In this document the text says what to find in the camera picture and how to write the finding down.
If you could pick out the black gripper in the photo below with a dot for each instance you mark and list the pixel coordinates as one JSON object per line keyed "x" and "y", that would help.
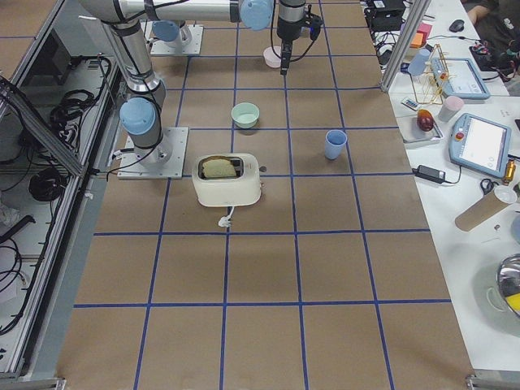
{"x": 288, "y": 29}

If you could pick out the upper teach pendant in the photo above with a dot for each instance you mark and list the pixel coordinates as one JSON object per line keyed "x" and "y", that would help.
{"x": 465, "y": 80}

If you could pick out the black computer mouse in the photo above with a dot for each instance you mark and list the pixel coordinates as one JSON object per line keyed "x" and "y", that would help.
{"x": 457, "y": 26}

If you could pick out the metal tray with fruit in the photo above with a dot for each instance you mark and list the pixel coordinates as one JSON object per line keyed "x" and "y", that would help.
{"x": 420, "y": 128}

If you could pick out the white toaster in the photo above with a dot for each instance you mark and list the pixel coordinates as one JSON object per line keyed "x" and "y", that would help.
{"x": 243, "y": 190}

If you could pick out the blue cup on rack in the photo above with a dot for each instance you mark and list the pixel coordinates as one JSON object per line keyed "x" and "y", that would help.
{"x": 419, "y": 62}

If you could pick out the black power adapter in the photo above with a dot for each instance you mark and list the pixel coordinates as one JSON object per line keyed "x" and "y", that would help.
{"x": 429, "y": 173}

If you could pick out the lower teach pendant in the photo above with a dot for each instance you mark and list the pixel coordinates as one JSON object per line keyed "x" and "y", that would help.
{"x": 480, "y": 145}

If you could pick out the pink bowl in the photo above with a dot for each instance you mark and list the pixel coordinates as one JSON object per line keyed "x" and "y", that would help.
{"x": 271, "y": 56}

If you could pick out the mint green bowl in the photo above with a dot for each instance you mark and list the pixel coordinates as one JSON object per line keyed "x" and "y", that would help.
{"x": 245, "y": 115}

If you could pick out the teach pendant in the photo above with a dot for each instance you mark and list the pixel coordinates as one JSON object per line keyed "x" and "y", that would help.
{"x": 465, "y": 80}
{"x": 480, "y": 145}

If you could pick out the steel mixing bowl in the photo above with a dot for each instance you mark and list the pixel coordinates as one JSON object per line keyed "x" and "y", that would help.
{"x": 503, "y": 295}

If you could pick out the blue cup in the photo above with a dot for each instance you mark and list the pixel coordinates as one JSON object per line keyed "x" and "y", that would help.
{"x": 335, "y": 141}
{"x": 419, "y": 62}

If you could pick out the gold wire rack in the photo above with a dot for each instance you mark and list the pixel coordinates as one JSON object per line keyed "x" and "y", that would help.
{"x": 434, "y": 79}

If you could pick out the toast slice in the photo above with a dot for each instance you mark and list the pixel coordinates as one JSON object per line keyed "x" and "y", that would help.
{"x": 218, "y": 168}

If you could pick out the cardboard tube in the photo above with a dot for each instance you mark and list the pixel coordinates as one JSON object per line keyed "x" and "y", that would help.
{"x": 491, "y": 204}

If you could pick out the pink cup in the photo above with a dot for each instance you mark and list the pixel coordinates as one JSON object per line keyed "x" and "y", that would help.
{"x": 450, "y": 106}

